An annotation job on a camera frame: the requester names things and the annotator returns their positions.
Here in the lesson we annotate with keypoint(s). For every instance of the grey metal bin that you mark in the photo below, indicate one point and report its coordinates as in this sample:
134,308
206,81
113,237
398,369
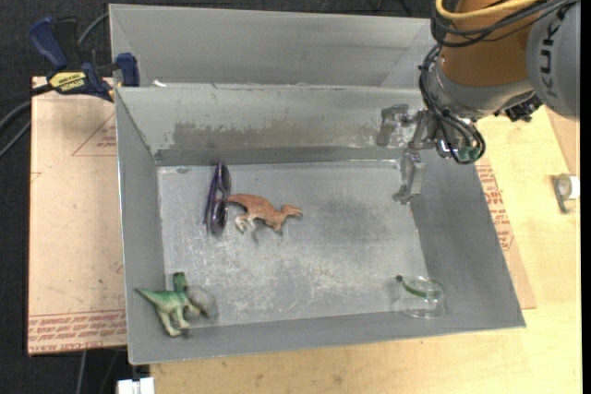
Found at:
295,263

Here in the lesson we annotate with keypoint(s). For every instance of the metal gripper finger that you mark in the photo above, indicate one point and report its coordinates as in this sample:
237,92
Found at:
392,115
414,175

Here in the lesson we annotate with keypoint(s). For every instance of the clear glass cup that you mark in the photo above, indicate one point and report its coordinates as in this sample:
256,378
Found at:
425,297

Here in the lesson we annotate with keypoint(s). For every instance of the brown toy dinosaur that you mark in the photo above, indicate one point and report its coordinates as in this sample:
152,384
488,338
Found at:
261,210

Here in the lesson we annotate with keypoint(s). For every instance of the green toy dinosaur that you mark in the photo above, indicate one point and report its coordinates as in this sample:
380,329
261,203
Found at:
170,302

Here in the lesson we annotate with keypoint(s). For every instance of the brown cardboard board red print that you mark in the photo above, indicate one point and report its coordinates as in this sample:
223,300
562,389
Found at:
74,207

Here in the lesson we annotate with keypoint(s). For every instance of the purple sunglasses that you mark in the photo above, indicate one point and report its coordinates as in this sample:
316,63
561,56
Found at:
220,203

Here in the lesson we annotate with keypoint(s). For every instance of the grey rounded lump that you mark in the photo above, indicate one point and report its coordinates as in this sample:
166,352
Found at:
203,301

